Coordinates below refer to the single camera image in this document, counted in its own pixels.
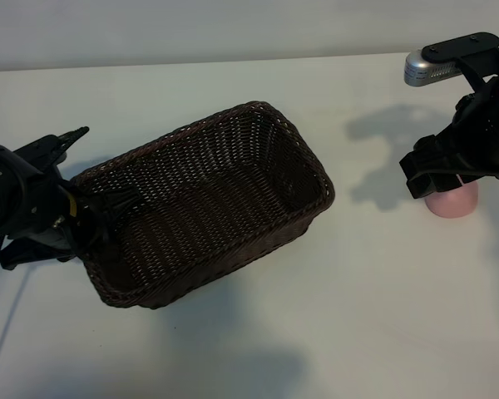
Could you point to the dark brown wicker basket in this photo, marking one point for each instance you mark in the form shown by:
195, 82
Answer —
199, 199

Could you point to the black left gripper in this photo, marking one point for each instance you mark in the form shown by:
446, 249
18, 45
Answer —
54, 208

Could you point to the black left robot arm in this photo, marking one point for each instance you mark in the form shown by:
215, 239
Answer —
0, 187

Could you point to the pink peach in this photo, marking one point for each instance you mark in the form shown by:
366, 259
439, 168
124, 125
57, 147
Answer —
453, 205

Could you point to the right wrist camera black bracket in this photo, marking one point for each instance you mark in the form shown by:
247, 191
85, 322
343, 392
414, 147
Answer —
461, 45

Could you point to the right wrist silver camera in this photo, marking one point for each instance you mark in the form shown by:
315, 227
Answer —
424, 70

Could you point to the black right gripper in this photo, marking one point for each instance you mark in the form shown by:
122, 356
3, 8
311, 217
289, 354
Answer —
474, 141

